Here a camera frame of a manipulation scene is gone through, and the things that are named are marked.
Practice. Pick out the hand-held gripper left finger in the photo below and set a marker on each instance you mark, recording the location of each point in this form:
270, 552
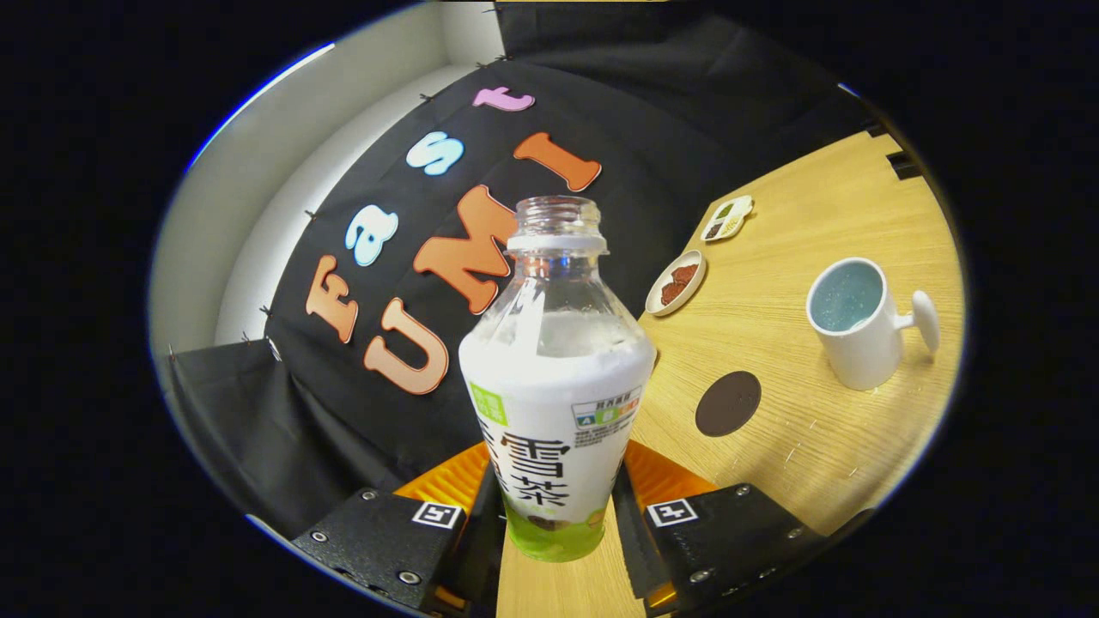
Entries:
481, 549

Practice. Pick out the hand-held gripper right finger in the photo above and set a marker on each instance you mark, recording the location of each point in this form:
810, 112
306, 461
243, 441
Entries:
631, 541

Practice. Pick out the clear plastic juice bottle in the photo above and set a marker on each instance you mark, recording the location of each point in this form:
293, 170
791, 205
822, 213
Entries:
558, 412

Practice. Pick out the dark brown round coaster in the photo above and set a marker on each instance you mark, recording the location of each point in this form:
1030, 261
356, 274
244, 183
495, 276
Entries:
728, 403

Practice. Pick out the white cup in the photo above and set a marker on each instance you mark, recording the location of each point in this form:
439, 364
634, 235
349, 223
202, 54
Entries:
863, 352

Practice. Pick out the wooden table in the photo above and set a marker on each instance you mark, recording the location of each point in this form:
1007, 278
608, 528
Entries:
816, 463

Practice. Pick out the round plate with brown food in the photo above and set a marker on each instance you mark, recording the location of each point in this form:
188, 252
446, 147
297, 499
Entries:
678, 281

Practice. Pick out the divided white dish with beans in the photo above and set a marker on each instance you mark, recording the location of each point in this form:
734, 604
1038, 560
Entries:
728, 219

